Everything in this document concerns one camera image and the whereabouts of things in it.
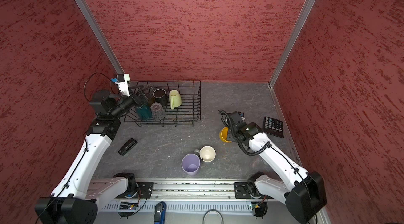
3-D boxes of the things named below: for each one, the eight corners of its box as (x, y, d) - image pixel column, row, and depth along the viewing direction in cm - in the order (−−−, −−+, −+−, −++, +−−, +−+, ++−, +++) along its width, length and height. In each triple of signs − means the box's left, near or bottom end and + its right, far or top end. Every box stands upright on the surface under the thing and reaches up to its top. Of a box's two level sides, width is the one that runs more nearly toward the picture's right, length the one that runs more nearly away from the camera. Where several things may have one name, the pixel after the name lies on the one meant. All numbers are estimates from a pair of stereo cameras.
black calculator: (262, 132, 97) (263, 130, 95) (263, 118, 104) (264, 116, 102) (281, 137, 95) (283, 136, 93) (282, 123, 101) (283, 121, 99)
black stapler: (121, 154, 87) (117, 151, 83) (134, 140, 93) (131, 137, 89) (124, 157, 86) (120, 154, 82) (137, 143, 92) (134, 139, 88)
